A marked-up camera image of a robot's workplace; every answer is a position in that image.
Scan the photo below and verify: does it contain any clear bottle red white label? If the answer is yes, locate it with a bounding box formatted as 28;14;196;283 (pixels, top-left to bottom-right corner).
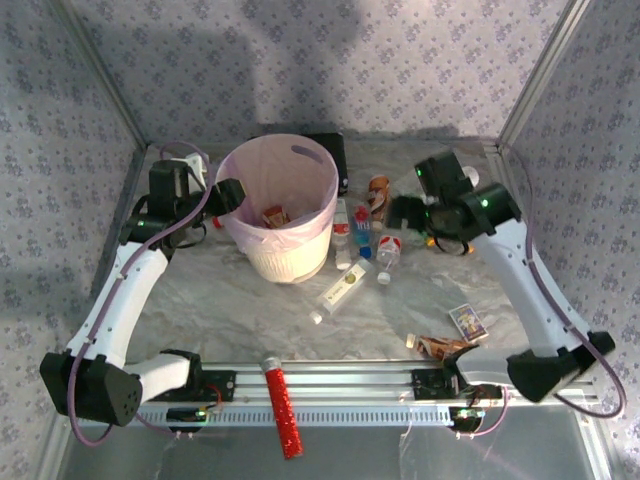
375;233;404;285

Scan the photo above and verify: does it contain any brown snack wrapper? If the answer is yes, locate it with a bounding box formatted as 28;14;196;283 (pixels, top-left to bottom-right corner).
368;173;392;224

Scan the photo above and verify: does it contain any blue label bottle blue cap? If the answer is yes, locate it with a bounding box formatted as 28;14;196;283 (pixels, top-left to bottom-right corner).
352;204;376;259

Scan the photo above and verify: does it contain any slim clear bottle red band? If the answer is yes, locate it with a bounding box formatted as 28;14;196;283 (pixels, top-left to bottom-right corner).
332;198;352;272

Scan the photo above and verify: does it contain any cream ribbed plastic bin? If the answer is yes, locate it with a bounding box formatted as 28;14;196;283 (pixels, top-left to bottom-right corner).
214;133;339;285

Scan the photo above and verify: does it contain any pink translucent bin liner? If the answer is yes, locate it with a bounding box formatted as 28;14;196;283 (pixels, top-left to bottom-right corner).
214;133;339;251

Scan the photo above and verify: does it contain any rectangular clear bottle white label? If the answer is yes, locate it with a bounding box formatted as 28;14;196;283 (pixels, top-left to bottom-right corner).
309;258;375;325

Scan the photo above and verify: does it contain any small colourful card box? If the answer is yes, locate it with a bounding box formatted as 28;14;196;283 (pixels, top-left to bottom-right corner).
448;303;490;344

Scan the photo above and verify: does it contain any black hard case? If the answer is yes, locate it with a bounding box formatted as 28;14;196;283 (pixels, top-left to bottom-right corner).
259;130;349;197

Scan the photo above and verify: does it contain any right controller circuit board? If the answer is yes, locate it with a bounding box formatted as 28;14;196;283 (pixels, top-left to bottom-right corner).
448;405;485;434

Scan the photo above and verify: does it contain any controller circuit board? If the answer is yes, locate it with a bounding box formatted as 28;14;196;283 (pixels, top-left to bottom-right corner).
165;407;209;434
448;405;485;434

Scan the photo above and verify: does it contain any left controller circuit board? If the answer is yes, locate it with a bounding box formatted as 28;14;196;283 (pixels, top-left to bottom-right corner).
165;407;209;434

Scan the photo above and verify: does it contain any red glitter tube silver cap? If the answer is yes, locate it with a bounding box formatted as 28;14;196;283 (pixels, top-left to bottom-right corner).
260;352;305;460

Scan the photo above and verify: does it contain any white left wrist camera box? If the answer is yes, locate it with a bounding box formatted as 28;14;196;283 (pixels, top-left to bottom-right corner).
185;153;209;181

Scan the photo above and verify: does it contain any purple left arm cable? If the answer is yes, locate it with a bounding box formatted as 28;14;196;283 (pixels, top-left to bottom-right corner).
69;141;217;446

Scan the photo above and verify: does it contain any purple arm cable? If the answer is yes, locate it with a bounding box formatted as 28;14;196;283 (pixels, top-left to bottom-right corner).
457;149;629;441
69;141;217;446

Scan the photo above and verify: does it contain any aluminium frame post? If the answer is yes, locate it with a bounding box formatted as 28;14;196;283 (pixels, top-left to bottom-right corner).
494;0;594;154
52;0;154;151

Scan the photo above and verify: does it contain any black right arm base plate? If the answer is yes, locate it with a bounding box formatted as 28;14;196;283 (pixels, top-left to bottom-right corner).
412;368;503;401

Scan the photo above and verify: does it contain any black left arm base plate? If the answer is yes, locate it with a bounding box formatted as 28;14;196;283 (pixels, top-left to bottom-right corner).
189;368;237;404

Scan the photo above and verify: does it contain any aluminium front frame rail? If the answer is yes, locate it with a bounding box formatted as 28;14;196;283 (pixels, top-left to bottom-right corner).
134;362;599;407

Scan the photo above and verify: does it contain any grey slotted cable duct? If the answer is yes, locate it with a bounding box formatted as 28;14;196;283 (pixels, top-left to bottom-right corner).
134;404;585;427

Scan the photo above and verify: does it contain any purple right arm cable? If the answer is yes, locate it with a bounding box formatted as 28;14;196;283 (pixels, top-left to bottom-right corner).
457;149;629;441

